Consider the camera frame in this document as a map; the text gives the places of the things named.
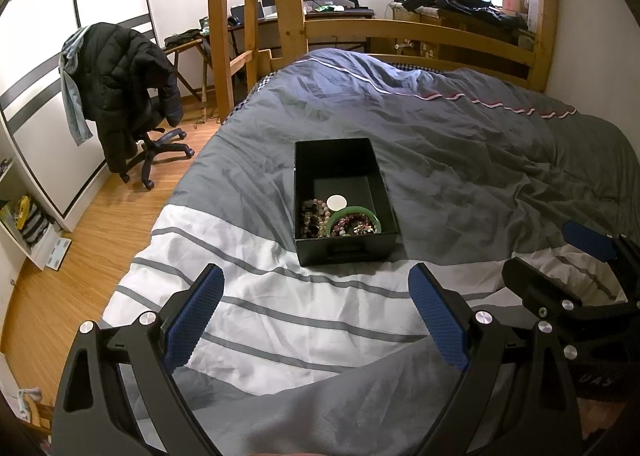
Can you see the blue grey garment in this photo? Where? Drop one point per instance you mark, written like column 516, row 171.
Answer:
column 75, row 105

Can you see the white sliding door wardrobe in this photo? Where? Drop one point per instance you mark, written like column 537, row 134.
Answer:
column 45, row 60

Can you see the grey striped duvet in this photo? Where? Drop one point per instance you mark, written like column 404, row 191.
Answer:
column 450, row 160

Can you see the wooden dresser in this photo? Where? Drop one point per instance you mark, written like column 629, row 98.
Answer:
column 450, row 38

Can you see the wooden folding table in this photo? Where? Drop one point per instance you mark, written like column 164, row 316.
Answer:
column 187, row 44

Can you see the green jade bangle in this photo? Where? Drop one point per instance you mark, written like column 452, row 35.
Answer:
column 356, row 209

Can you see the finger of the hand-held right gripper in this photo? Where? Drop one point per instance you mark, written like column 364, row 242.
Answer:
column 590, row 238
column 530, row 286

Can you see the white open shelf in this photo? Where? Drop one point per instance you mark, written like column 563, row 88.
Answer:
column 20, row 236

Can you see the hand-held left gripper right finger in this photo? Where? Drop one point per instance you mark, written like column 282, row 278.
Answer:
column 440, row 321

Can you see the wooden bunk bed frame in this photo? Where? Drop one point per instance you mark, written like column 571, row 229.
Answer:
column 290, row 10

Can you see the black puffer jacket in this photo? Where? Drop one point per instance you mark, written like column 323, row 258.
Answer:
column 120, row 80

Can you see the white bathroom scale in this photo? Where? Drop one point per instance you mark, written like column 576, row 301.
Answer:
column 56, row 253

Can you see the open laptop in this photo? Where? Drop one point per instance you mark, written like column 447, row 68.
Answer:
column 240, row 13

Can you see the dark computer desk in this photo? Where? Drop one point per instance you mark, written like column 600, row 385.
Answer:
column 350, row 13

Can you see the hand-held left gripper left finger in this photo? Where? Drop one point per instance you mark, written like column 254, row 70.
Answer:
column 192, row 321

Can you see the white round disc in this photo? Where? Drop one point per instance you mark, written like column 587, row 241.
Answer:
column 336, row 202

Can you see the black office chair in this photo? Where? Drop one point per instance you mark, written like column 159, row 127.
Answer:
column 160, row 145

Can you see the black storage box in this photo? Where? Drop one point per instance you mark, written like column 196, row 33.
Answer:
column 345, row 251

